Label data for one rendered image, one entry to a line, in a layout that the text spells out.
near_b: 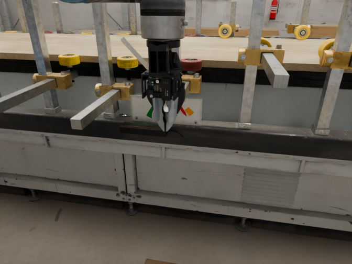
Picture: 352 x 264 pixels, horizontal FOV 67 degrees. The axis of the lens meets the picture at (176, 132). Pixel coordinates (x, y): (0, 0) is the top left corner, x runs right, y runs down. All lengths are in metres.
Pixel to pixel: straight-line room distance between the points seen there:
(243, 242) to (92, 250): 0.75
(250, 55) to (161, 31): 0.41
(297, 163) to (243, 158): 0.20
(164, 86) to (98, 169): 1.05
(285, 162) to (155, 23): 0.73
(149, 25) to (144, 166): 0.98
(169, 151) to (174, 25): 0.62
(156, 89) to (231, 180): 0.90
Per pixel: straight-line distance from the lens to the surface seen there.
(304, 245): 1.59
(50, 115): 1.16
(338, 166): 1.13
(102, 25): 0.97
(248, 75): 0.90
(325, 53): 0.93
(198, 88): 0.91
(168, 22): 0.54
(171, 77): 0.56
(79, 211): 1.72
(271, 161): 1.07
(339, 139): 1.02
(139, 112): 0.99
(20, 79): 1.50
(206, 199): 1.46
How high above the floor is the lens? 1.10
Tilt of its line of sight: 26 degrees down
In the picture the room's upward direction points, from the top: straight up
